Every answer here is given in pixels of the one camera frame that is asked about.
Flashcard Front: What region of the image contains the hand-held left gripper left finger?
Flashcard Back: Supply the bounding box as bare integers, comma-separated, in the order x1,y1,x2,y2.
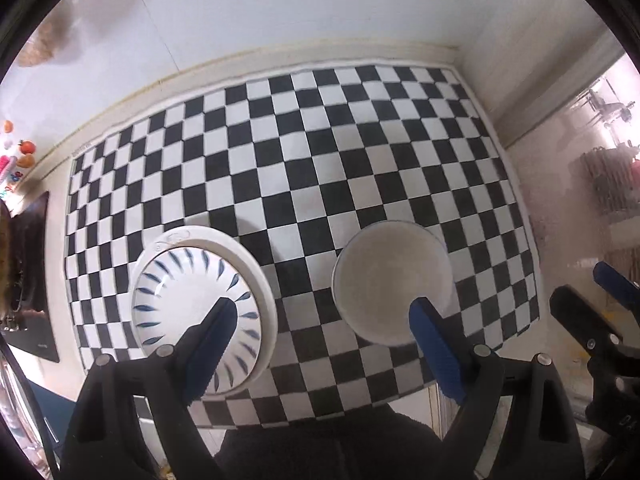
60,297,238,480

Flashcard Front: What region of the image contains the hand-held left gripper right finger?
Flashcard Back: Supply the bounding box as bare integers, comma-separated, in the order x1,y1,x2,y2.
409,297,586,480

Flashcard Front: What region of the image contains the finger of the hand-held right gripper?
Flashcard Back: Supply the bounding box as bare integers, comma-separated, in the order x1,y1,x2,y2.
550,286,623,361
593,261,640,313

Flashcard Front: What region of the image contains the blue leaf pattern plate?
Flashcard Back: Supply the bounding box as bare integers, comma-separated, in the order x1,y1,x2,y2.
132,245,262,395

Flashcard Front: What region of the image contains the plain white plate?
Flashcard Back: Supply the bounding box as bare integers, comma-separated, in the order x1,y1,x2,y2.
331,221,455,347

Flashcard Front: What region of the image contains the large white plate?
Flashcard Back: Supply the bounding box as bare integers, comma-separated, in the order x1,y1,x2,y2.
131,226,278,401

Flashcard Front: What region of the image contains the brown ribbed rack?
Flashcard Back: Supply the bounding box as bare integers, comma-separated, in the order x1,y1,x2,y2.
575,145,640,221

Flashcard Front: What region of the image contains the blue flat object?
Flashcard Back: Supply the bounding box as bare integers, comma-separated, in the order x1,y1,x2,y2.
27,379,73,443

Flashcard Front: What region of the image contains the metal stand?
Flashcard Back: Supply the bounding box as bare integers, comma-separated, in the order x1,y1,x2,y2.
582,77,640,126

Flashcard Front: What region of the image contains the black cooktop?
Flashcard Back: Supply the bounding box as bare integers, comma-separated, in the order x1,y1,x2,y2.
0,191,61,363

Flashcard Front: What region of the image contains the black white checkered mat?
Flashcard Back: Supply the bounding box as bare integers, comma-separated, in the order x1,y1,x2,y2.
64,62,542,428

